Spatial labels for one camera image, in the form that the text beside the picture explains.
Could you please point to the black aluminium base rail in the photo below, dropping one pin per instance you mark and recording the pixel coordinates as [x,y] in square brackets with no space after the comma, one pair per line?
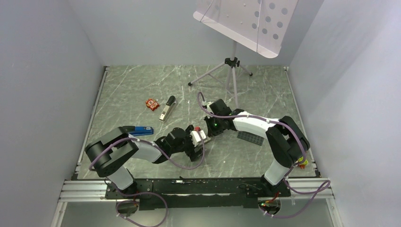
[191,193]

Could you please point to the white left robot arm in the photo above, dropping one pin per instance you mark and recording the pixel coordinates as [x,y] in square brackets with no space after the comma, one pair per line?
[109,153]

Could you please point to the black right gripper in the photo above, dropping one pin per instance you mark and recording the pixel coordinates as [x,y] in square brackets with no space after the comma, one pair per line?
[212,132]

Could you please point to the blue black stapler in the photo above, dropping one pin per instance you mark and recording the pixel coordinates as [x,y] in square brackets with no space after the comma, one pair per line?
[139,130]

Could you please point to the dark grey lego baseplate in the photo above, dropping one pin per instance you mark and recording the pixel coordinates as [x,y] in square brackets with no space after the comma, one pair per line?
[249,137]

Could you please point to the white perforated music stand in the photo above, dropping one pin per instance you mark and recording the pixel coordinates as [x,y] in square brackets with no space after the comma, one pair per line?
[259,25]

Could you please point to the black silver stapler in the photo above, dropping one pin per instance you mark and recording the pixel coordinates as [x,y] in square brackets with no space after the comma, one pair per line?
[170,105]

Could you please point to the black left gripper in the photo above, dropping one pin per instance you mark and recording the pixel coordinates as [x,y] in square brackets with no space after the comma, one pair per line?
[191,153]

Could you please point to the red cartoon eraser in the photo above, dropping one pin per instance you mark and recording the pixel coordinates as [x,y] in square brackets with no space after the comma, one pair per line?
[152,104]

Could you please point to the colourful lego toy car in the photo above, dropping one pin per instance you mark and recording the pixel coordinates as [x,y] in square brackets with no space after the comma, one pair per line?
[302,163]

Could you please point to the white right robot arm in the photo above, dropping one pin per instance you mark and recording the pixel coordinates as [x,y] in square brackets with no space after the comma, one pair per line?
[287,142]

